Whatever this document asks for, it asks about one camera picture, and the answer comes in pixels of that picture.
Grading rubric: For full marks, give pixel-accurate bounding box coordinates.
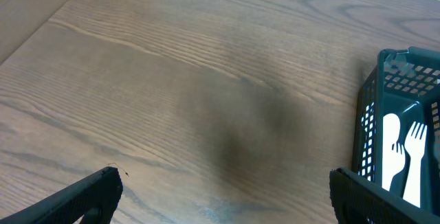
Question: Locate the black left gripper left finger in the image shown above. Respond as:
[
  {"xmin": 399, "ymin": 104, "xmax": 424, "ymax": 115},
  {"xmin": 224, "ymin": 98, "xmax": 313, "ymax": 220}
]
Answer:
[{"xmin": 1, "ymin": 166, "xmax": 123, "ymax": 224}]

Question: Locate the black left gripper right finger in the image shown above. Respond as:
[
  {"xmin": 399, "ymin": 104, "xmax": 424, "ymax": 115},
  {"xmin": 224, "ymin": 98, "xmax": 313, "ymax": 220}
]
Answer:
[{"xmin": 329, "ymin": 168, "xmax": 439, "ymax": 224}]

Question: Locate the white plastic spoon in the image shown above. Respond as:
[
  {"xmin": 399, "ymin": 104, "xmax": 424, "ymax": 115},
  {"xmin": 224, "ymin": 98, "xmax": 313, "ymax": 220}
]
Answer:
[{"xmin": 382, "ymin": 113, "xmax": 406, "ymax": 191}]

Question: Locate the white plastic utensil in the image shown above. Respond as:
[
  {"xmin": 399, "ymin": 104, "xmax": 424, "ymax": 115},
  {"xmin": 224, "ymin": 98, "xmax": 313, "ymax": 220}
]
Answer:
[{"xmin": 403, "ymin": 122, "xmax": 427, "ymax": 208}]

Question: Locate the black perforated plastic basket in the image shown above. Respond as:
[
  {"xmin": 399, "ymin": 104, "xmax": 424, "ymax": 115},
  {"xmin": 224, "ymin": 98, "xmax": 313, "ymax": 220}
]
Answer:
[{"xmin": 352, "ymin": 47, "xmax": 439, "ymax": 215}]

